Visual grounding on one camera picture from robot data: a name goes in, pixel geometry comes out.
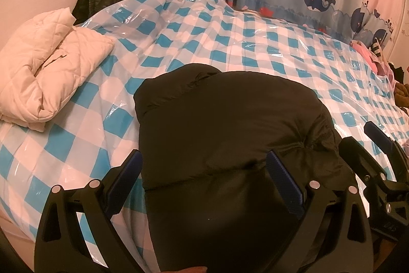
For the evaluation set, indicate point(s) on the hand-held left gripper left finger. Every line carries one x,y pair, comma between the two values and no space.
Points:
123,186

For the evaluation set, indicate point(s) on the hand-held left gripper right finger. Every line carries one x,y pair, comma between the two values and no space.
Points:
284,183

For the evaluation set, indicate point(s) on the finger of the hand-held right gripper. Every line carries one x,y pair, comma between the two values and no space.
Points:
361,158
383,138

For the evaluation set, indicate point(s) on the black puffer jacket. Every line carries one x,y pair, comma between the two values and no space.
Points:
223,132

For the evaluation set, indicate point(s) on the dark brown clothes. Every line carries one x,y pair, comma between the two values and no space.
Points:
401,87

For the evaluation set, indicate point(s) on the pink clothes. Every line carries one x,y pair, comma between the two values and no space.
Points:
370,58

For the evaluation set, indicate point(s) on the black white striped cloth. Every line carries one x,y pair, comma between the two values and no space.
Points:
377,46

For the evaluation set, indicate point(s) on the white quilted jacket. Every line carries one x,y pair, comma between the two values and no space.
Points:
48,68

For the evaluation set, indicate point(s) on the blue white checkered bed cover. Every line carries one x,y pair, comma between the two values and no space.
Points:
255,46

